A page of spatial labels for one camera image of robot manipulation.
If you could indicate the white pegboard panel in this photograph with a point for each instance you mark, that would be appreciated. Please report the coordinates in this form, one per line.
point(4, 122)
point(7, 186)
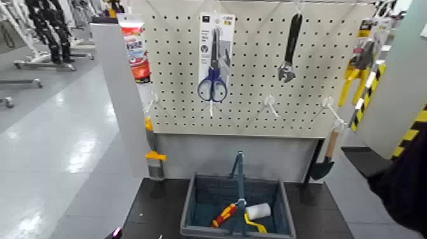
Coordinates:
point(257, 110)

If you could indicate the grey column hazard stripe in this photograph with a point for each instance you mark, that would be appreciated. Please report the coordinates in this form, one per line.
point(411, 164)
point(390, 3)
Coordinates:
point(400, 83)

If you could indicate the grey yellow bar clamp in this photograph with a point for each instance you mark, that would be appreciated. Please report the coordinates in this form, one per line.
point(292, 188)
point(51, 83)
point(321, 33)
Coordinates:
point(154, 156)

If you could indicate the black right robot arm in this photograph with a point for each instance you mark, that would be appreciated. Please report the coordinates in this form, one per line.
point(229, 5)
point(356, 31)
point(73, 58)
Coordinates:
point(407, 187)

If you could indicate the grey side panel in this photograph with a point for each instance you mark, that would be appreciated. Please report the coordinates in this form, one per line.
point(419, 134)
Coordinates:
point(120, 100)

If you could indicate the blue scissors on card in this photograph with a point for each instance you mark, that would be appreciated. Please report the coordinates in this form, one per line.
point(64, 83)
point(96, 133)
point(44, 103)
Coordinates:
point(213, 50)

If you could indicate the black robot on stand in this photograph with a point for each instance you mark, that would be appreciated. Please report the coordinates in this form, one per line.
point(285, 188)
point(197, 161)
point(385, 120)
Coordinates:
point(50, 30)

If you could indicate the yellow black striped bar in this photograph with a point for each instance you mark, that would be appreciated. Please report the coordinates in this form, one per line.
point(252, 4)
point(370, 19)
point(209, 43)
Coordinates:
point(365, 96)

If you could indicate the red yellow screwdriver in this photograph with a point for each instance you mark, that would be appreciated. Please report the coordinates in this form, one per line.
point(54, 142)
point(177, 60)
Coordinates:
point(225, 215)

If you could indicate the red glue tube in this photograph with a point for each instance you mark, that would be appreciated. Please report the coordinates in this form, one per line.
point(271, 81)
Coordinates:
point(136, 50)

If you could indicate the black support leg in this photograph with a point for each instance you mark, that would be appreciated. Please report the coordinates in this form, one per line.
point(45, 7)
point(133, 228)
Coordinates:
point(313, 163)

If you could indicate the black shelf board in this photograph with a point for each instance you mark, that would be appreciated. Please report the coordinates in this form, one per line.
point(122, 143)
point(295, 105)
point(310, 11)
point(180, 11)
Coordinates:
point(365, 160)

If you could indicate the white pegboard hook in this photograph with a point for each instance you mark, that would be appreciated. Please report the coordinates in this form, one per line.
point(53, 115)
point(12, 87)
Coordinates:
point(333, 111)
point(270, 101)
point(211, 108)
point(151, 100)

